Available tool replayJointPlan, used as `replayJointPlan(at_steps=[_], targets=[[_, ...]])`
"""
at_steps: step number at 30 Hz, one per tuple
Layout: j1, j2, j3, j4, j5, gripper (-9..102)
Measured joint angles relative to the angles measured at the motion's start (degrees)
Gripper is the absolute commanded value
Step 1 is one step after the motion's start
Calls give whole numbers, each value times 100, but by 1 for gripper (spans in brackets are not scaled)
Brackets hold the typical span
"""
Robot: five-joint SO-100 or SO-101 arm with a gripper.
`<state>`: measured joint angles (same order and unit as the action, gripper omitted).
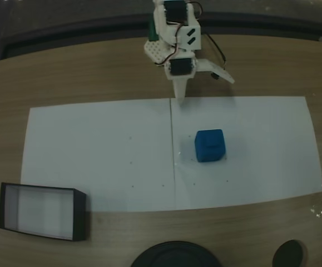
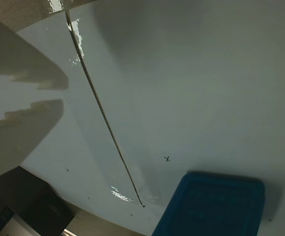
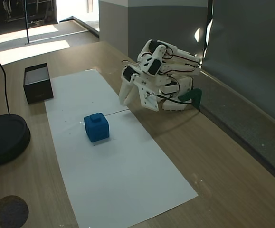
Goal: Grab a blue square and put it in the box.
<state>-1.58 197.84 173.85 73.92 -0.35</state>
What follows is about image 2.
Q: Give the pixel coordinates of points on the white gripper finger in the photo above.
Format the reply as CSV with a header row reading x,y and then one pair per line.
x,y
21,137
21,59

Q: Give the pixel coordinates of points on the blue square block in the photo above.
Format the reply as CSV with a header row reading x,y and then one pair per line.
x,y
211,206

